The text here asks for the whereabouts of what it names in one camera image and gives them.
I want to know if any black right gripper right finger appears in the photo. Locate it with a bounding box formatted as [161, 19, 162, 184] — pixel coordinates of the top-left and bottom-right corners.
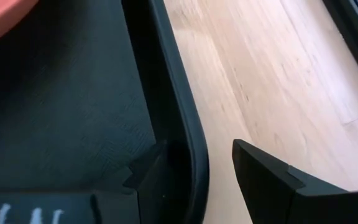
[231, 139, 354, 224]

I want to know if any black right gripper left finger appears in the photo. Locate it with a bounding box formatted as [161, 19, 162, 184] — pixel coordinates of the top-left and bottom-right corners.
[122, 140, 195, 224]

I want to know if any black plastic tray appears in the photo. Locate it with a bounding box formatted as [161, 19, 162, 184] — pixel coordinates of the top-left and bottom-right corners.
[0, 0, 210, 224]

